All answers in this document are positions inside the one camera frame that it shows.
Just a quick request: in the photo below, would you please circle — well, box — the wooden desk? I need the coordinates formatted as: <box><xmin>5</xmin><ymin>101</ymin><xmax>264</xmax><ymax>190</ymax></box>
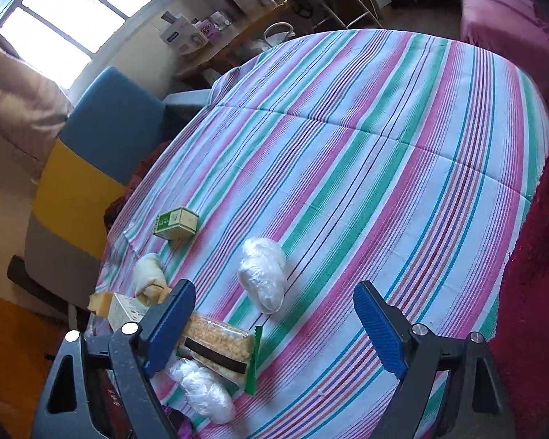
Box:
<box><xmin>174</xmin><ymin>0</ymin><xmax>303</xmax><ymax>87</ymax></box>

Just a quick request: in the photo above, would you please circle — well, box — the blue yellow grey chair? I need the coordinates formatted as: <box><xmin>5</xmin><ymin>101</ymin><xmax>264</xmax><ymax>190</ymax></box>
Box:
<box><xmin>7</xmin><ymin>66</ymin><xmax>211</xmax><ymax>321</ymax></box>

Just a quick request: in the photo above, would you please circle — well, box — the green cardboard box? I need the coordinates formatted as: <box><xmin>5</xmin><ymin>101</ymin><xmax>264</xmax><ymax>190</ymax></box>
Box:
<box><xmin>153</xmin><ymin>207</ymin><xmax>199</xmax><ymax>240</ymax></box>

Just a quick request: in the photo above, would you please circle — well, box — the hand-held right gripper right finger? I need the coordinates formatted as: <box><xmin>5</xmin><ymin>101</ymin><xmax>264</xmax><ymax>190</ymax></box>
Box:
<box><xmin>353</xmin><ymin>280</ymin><xmax>518</xmax><ymax>439</ymax></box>

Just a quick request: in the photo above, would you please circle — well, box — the green-edged clear snack packet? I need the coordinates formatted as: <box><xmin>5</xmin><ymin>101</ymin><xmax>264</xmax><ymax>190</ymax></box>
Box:
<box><xmin>176</xmin><ymin>311</ymin><xmax>263</xmax><ymax>396</ymax></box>

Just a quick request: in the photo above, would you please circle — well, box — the rolled beige sock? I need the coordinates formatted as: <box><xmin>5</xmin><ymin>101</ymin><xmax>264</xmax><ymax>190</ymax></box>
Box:
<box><xmin>132</xmin><ymin>253</ymin><xmax>171</xmax><ymax>305</ymax></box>

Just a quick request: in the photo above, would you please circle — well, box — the purple package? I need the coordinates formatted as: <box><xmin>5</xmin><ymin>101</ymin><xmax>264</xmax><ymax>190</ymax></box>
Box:
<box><xmin>192</xmin><ymin>18</ymin><xmax>220</xmax><ymax>42</ymax></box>

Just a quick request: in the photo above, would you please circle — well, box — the pink sofa cover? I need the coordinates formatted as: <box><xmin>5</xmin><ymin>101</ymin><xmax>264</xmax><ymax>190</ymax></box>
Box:
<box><xmin>460</xmin><ymin>0</ymin><xmax>549</xmax><ymax>97</ymax></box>

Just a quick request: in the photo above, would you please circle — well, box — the window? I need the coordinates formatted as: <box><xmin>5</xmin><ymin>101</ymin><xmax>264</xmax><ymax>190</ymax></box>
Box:
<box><xmin>0</xmin><ymin>0</ymin><xmax>186</xmax><ymax>92</ymax></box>

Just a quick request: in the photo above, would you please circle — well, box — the striped cloth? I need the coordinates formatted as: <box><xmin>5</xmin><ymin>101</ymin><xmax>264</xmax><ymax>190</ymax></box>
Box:
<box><xmin>94</xmin><ymin>29</ymin><xmax>549</xmax><ymax>439</ymax></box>

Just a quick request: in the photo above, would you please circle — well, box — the large clear plastic bag bundle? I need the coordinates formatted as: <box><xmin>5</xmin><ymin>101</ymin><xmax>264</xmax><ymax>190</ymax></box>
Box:
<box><xmin>238</xmin><ymin>237</ymin><xmax>287</xmax><ymax>315</ymax></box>

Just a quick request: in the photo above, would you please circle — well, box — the small clear plastic bag bundle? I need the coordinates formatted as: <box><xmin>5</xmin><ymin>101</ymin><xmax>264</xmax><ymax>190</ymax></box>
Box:
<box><xmin>170</xmin><ymin>357</ymin><xmax>237</xmax><ymax>424</ymax></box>

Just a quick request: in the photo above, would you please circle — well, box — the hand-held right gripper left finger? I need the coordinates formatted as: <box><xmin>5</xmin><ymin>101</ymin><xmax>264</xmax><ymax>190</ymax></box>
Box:
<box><xmin>32</xmin><ymin>279</ymin><xmax>197</xmax><ymax>439</ymax></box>

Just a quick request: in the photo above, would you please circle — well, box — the white printed carton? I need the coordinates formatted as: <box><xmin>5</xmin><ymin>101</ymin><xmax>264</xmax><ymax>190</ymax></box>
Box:
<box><xmin>159</xmin><ymin>11</ymin><xmax>209</xmax><ymax>56</ymax></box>

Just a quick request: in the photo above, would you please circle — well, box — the cream cardboard box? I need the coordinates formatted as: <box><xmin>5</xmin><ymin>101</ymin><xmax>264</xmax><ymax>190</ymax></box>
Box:
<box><xmin>88</xmin><ymin>291</ymin><xmax>154</xmax><ymax>334</ymax></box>

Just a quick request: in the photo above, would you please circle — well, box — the red blanket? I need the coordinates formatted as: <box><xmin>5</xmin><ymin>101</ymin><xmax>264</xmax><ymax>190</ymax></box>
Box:
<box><xmin>489</xmin><ymin>114</ymin><xmax>549</xmax><ymax>439</ymax></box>

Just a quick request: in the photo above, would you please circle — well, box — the pinkish curtain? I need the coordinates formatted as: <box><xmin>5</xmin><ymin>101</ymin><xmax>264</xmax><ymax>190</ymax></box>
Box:
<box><xmin>0</xmin><ymin>41</ymin><xmax>74</xmax><ymax>161</ymax></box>

